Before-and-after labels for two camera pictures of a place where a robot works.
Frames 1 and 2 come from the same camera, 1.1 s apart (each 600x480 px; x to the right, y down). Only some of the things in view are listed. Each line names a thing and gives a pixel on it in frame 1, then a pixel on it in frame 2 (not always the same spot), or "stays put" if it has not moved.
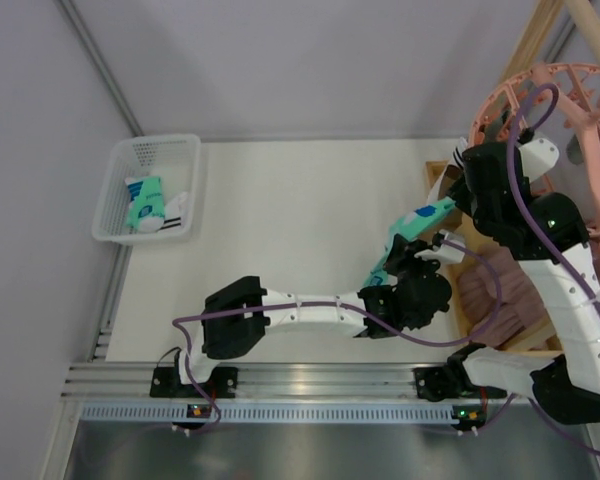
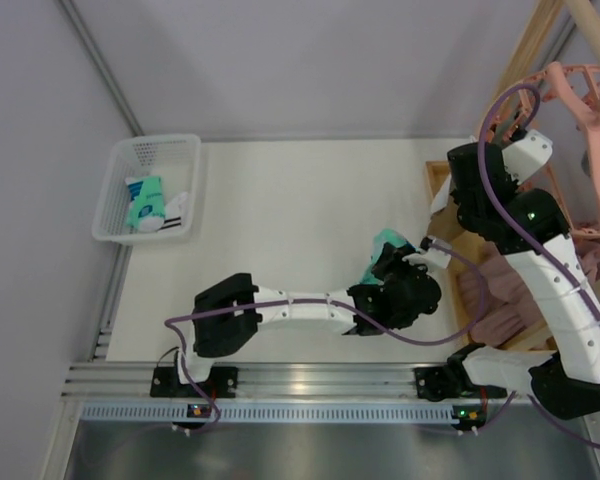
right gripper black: x=473 y=187 stays put
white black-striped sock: x=175 y=211 stays put
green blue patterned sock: x=146 y=206 stays put
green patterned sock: x=379 y=277 to x=390 y=236
